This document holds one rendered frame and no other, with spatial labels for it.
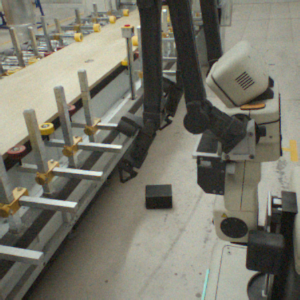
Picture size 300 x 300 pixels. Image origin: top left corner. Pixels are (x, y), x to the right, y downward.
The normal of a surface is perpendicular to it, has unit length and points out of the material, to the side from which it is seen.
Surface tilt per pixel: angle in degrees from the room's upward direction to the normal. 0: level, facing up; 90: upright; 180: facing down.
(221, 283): 0
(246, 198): 90
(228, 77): 90
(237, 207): 90
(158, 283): 0
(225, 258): 0
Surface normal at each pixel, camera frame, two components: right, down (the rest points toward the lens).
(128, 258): -0.06, -0.87
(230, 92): -0.29, 0.49
